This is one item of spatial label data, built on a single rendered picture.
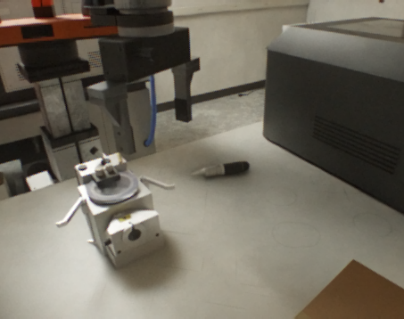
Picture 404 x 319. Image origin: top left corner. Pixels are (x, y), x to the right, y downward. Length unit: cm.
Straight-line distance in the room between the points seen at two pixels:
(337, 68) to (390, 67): 10
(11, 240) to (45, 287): 15
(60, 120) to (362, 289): 86
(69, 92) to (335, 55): 68
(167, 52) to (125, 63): 8
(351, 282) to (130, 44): 35
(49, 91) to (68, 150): 18
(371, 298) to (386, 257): 29
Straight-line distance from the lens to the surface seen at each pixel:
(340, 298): 32
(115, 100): 42
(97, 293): 54
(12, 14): 202
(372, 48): 71
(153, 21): 43
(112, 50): 43
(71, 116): 100
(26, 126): 207
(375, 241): 64
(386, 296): 34
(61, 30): 91
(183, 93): 53
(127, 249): 55
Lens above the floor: 131
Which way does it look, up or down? 30 degrees down
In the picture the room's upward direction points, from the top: 2 degrees counter-clockwise
